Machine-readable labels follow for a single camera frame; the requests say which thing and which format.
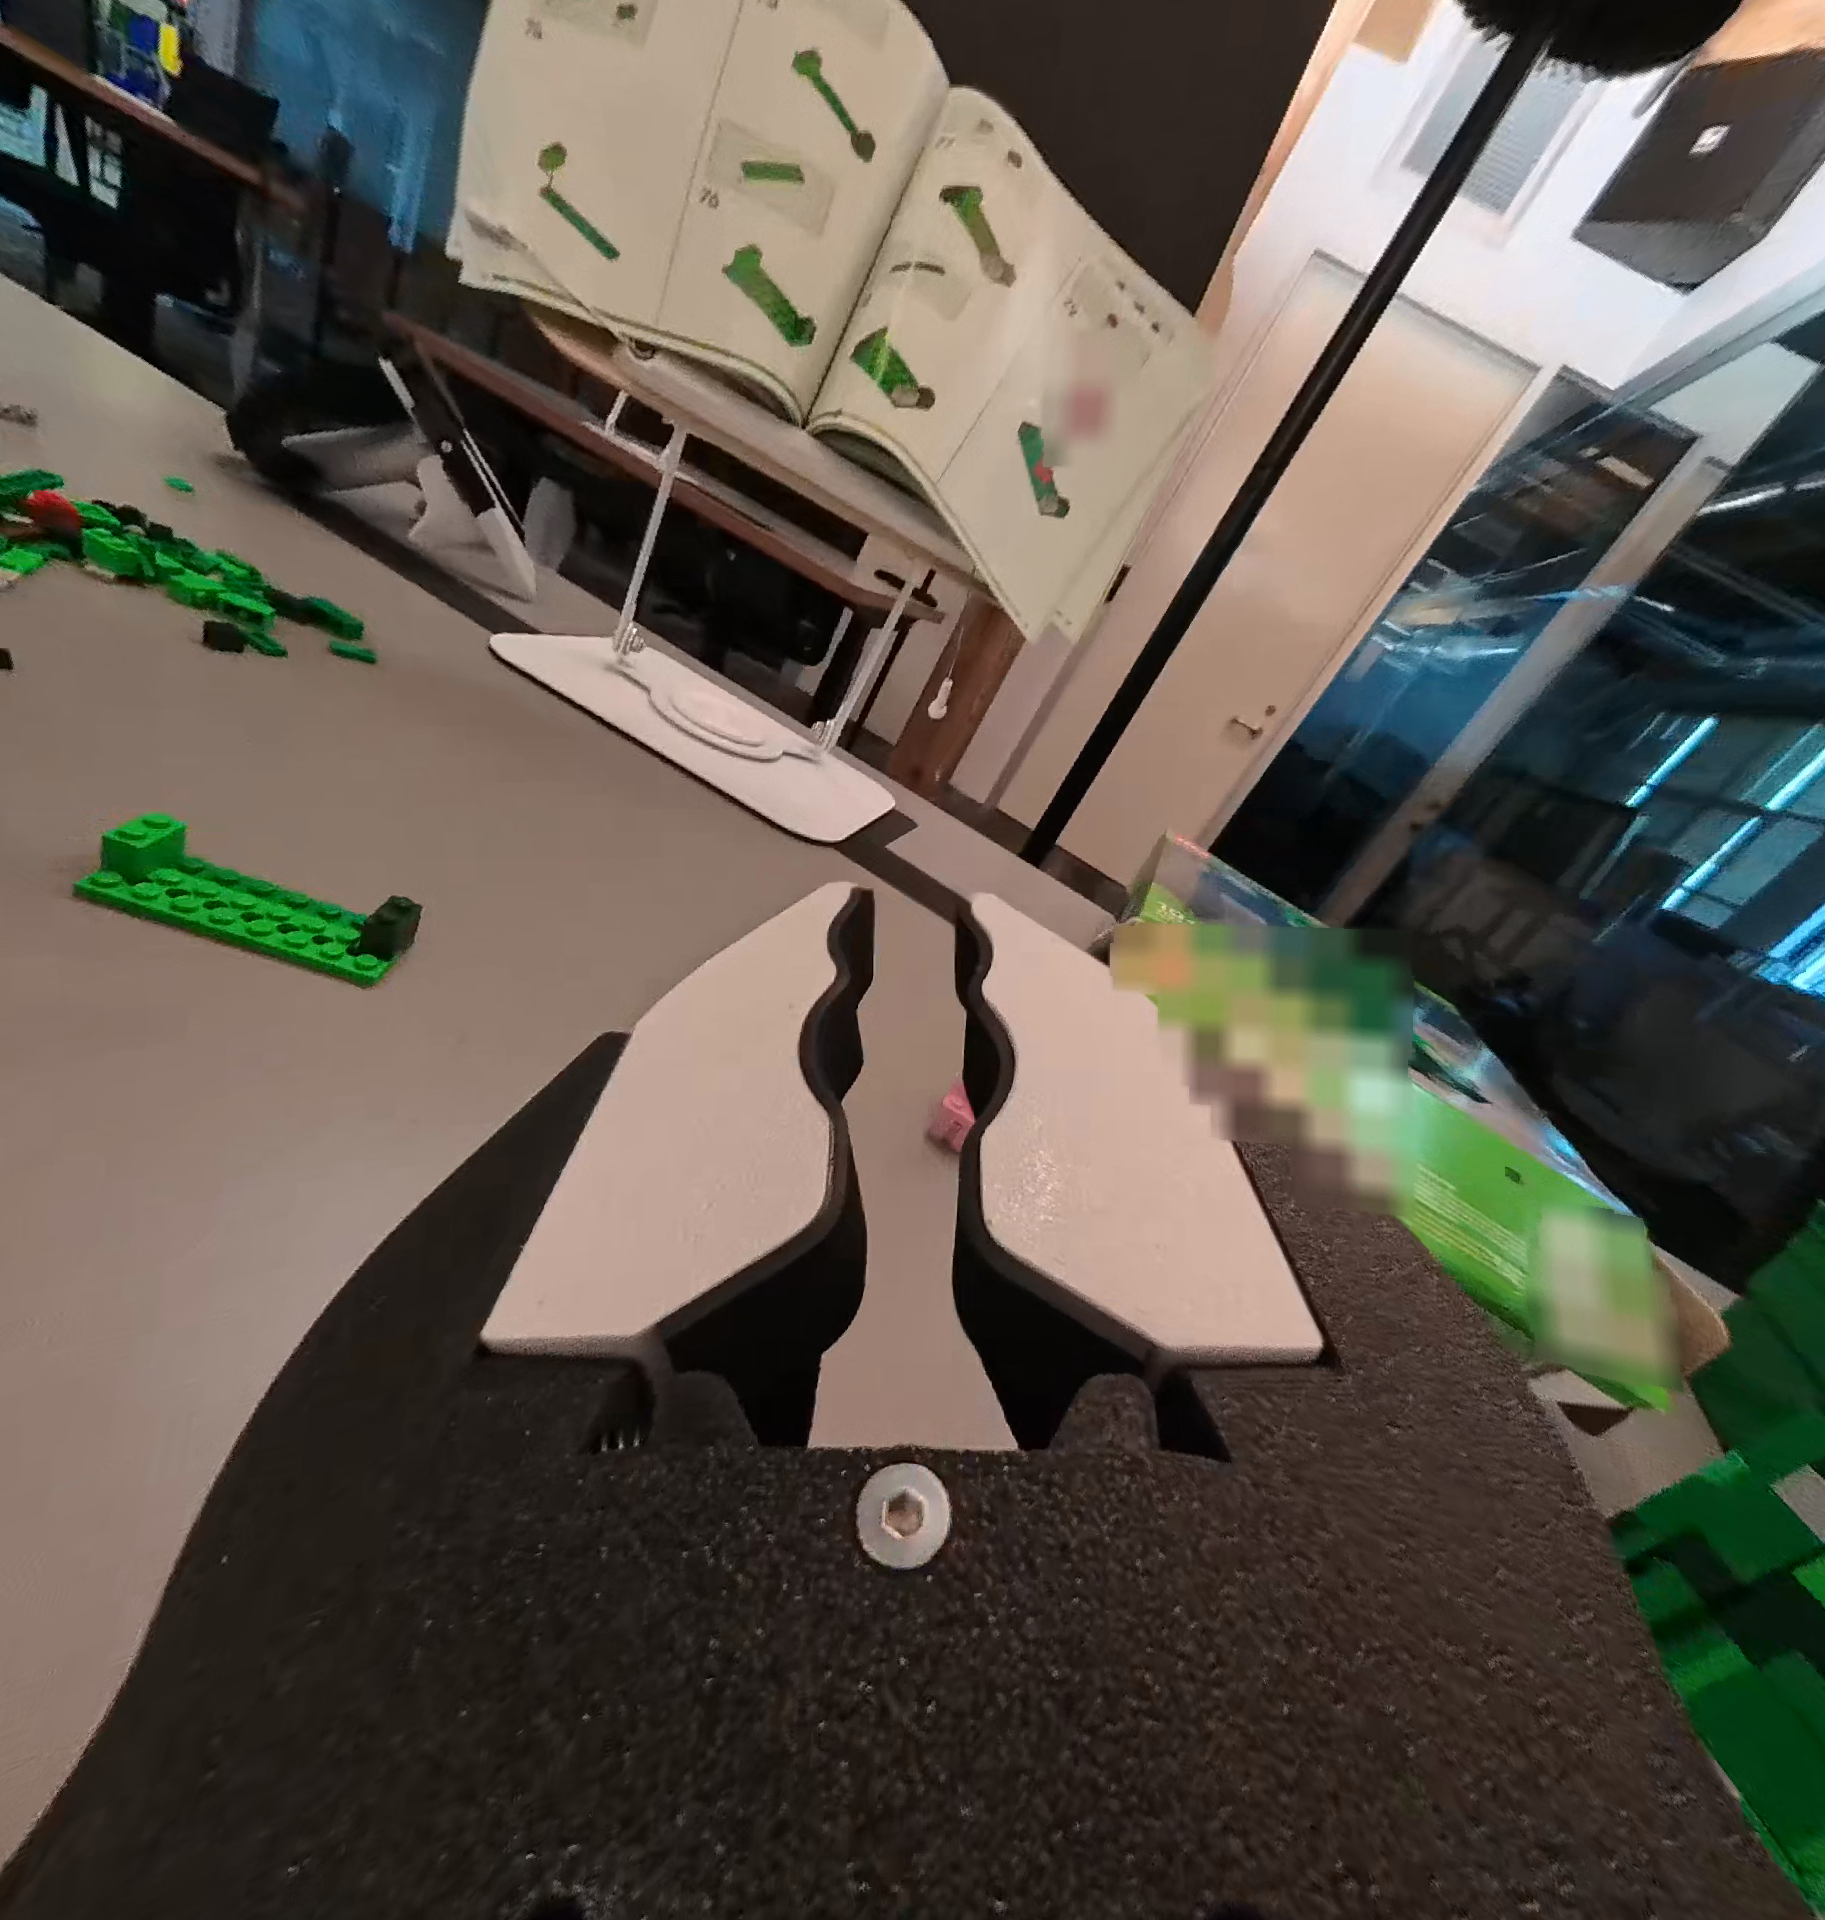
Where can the dark green lego piece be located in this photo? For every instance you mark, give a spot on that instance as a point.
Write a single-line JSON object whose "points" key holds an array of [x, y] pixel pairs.
{"points": [[392, 924]]}

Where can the white and black device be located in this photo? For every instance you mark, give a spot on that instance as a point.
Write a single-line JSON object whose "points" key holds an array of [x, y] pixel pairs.
{"points": [[449, 510]]}

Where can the pile of lego pieces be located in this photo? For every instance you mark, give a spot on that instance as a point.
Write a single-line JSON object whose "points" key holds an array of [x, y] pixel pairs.
{"points": [[132, 555]]}

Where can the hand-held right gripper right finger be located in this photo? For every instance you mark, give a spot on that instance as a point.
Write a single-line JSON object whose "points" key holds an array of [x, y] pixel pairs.
{"points": [[1108, 1216]]}

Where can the white book stand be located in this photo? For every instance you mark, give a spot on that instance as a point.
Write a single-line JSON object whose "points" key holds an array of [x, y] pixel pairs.
{"points": [[704, 721]]}

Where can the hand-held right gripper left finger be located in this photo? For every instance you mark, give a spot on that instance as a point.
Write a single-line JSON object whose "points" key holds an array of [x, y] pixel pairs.
{"points": [[673, 1186]]}

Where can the lego instruction booklet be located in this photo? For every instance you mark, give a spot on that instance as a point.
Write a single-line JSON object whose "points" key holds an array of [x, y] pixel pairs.
{"points": [[794, 225]]}

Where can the green lego plate assembly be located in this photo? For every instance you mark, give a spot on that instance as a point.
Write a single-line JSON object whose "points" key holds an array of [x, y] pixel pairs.
{"points": [[207, 900]]}

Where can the green lego creeper figure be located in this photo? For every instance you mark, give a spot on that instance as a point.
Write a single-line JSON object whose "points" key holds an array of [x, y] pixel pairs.
{"points": [[1783, 1576]]}

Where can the small black box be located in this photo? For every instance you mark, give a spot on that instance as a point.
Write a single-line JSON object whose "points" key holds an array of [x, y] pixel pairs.
{"points": [[1724, 166]]}

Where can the pink lego pig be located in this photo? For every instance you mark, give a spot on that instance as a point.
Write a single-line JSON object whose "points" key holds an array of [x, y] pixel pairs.
{"points": [[949, 1122]]}

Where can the black board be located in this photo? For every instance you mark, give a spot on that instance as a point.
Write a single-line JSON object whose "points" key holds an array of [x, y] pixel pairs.
{"points": [[1123, 121]]}

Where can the wooden top desk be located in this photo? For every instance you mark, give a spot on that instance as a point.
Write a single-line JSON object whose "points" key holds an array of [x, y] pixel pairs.
{"points": [[116, 106]]}

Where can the green lego box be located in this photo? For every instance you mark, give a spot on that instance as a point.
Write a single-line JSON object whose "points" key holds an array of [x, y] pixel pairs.
{"points": [[1468, 1200]]}

